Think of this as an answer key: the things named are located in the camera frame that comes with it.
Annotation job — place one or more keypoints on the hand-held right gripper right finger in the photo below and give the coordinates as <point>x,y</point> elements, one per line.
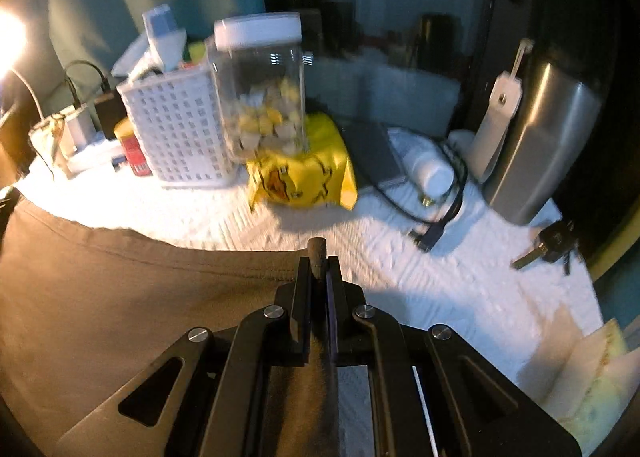
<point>334,322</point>

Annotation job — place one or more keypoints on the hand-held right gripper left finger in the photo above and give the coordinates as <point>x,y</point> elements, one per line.
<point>295,307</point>

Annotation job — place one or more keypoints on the brown t-shirt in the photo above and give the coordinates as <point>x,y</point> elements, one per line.
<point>125,297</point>

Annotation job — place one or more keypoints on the yellow snack packet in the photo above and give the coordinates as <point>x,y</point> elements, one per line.
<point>310,177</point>

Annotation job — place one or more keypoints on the grey power bank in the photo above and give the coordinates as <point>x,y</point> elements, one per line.
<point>375,152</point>

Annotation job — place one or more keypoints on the white pill bottle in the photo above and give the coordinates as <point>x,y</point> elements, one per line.
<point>432,172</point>

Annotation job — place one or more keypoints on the white perforated basket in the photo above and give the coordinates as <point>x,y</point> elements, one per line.
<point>175,132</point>

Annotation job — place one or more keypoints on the clear jar with white lid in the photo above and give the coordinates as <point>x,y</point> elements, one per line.
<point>260,87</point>

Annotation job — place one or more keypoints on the red tin can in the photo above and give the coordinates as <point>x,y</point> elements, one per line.
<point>134,149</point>

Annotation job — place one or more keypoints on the bunch of keys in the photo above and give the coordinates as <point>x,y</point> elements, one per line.
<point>547,244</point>

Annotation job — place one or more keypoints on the white power strip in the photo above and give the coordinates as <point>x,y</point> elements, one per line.
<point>92,157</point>

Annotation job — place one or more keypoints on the yellow tissue box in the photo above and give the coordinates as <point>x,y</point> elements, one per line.
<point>585,387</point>

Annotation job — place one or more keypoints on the black charger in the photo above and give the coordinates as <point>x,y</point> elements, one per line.
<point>110,109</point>

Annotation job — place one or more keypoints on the white charger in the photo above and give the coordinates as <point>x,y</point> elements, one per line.
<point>80,127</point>

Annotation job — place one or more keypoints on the cream box appliance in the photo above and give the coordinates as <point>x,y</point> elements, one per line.
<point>50,147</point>

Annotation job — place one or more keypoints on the crumpled clear plastic bag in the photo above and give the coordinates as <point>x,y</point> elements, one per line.
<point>130,59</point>

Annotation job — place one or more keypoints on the white desk lamp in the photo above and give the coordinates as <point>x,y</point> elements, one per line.
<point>15,44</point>

